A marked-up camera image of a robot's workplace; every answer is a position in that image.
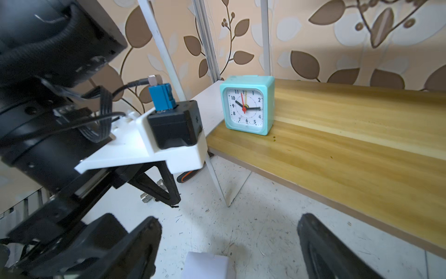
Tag white square alarm clock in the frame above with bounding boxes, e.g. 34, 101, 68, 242
181, 252, 236, 279

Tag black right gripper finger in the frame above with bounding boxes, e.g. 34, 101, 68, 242
297, 213, 382, 279

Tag wooden two-tier shelf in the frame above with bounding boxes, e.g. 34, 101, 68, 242
207, 79, 446, 257

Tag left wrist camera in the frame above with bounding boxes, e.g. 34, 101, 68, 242
74, 83, 209, 175

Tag metal pipe fitting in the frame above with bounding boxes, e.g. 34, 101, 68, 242
141, 179, 167, 203

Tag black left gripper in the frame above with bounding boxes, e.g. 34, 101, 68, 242
1, 162, 181, 279

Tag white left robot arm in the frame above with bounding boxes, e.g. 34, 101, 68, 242
1, 1, 180, 279

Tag teal square alarm clock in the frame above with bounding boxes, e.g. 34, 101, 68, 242
220, 76, 275, 136

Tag orange black pliers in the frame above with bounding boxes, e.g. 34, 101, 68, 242
177, 169, 200, 184

